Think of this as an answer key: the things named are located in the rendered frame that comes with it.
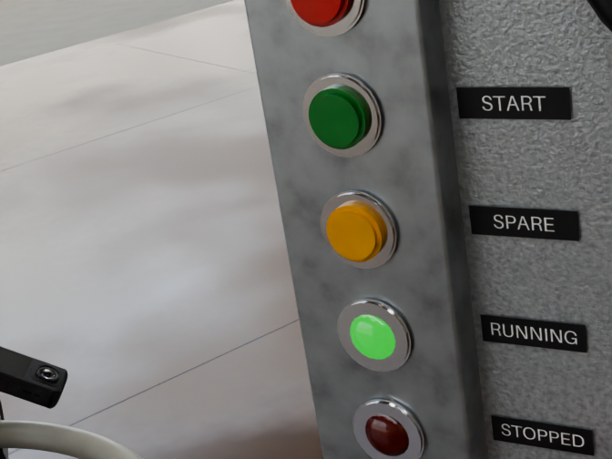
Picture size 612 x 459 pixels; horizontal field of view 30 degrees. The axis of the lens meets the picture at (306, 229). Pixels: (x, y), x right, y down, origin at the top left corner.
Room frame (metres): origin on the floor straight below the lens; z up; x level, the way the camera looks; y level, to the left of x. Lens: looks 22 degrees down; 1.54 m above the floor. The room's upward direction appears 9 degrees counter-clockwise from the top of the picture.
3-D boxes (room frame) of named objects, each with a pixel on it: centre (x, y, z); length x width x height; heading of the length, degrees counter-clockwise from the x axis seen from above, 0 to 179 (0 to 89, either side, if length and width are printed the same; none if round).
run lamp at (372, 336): (0.45, -0.02, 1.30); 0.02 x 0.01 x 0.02; 57
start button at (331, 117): (0.45, -0.02, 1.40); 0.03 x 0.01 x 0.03; 57
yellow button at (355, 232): (0.45, -0.02, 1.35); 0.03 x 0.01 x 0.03; 57
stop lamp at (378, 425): (0.45, -0.02, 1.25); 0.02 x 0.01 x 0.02; 57
